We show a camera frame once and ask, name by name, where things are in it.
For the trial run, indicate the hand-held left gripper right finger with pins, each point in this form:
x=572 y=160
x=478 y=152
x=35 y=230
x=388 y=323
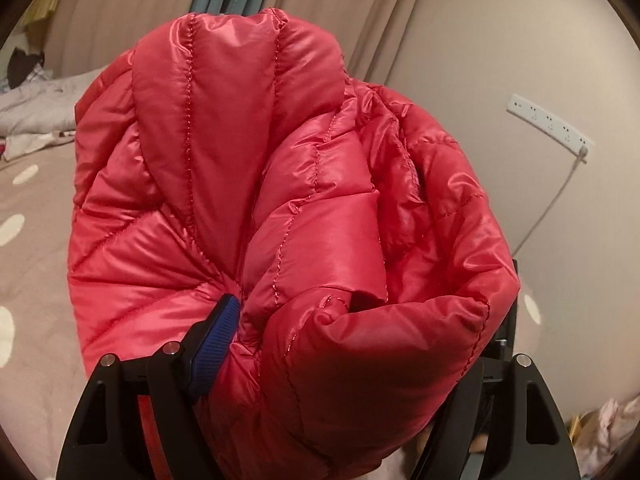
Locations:
x=530 y=410

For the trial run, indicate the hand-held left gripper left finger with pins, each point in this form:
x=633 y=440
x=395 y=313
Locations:
x=220 y=332

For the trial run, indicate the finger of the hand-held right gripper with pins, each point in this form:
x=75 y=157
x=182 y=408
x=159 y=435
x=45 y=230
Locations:
x=514 y=320

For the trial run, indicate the pink-red hooded down jacket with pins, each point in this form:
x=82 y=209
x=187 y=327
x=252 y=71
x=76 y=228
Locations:
x=300 y=210

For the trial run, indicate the crumpled white floral cloth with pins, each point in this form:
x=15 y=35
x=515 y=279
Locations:
x=610 y=435

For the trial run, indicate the white power strip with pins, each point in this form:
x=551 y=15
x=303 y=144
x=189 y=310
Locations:
x=550 y=120

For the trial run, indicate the white printed cloth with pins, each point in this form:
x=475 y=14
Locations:
x=35 y=142

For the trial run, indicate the grey duvet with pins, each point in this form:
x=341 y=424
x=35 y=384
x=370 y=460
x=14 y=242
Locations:
x=40 y=105

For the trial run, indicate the dark brown garment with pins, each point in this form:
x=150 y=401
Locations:
x=22 y=65

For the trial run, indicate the beige curtain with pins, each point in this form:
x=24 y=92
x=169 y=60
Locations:
x=125 y=5

